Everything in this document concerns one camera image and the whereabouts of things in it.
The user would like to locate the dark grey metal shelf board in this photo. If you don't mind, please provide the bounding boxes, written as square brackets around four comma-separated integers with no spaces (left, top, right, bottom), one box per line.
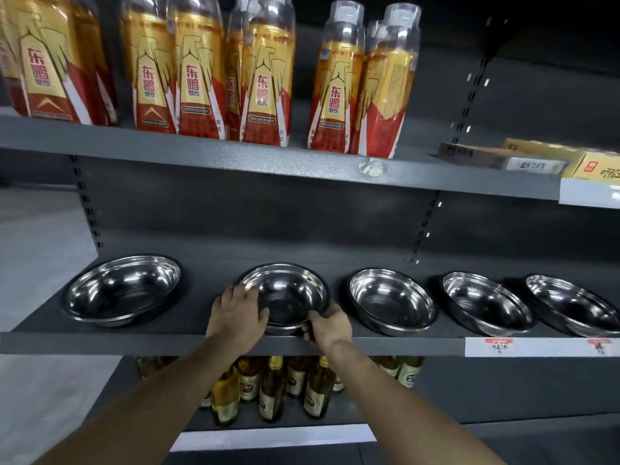
[0,254,620,359]
[167,377,620,454]
[0,107,620,210]

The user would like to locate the person's right forearm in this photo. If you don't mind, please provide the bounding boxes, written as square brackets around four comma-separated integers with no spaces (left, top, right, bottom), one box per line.
[320,340,507,465]

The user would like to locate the person's left forearm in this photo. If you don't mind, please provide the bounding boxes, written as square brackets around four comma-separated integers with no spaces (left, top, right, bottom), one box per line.
[33,334,255,465]

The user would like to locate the row of gold drink bottles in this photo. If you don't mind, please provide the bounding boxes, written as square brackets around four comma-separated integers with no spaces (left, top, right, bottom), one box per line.
[0,0,422,159]

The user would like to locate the person's right hand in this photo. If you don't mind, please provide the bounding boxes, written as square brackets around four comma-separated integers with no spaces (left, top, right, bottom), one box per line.
[302,301,354,354]

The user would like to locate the white shelf label strip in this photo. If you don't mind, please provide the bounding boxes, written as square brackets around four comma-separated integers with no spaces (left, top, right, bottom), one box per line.
[464,336,620,359]
[169,423,378,454]

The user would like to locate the slotted grey shelf upright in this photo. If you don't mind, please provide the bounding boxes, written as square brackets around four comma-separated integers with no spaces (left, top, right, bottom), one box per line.
[69,155,106,258]
[405,53,491,268]

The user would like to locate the person's left hand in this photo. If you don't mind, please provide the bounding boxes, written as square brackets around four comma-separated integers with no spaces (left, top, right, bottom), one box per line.
[206,284,271,352]

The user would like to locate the stainless steel bowl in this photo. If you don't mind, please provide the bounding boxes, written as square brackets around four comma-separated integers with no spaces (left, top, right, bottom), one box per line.
[347,268,439,337]
[60,254,183,329]
[440,271,535,337]
[524,274,620,338]
[237,263,331,336]

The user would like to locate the group of amber beer bottles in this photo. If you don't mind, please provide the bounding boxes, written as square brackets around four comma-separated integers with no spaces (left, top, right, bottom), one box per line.
[137,356,425,429]

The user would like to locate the grey flat carton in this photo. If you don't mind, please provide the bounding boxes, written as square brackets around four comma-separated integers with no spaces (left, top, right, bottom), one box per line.
[437,142,572,176]

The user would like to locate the yellow flat carton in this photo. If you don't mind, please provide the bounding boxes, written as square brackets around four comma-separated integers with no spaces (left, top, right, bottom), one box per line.
[562,150,620,181]
[501,137,590,163]

